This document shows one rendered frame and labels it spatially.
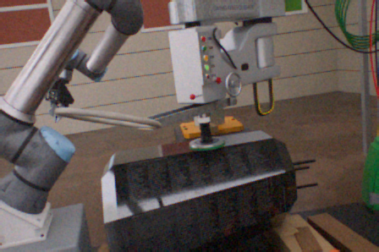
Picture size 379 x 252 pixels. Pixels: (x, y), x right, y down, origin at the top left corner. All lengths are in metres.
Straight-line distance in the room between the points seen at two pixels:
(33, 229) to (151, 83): 7.21
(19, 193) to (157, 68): 7.23
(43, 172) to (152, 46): 7.21
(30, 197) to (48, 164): 0.13
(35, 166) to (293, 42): 8.40
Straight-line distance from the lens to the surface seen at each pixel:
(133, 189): 2.28
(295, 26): 9.53
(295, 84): 9.55
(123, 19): 1.41
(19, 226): 1.52
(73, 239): 1.46
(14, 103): 1.45
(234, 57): 2.42
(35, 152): 1.46
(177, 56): 2.27
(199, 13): 2.20
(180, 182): 2.29
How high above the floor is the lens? 1.44
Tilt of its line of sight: 11 degrees down
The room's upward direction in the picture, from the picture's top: 7 degrees counter-clockwise
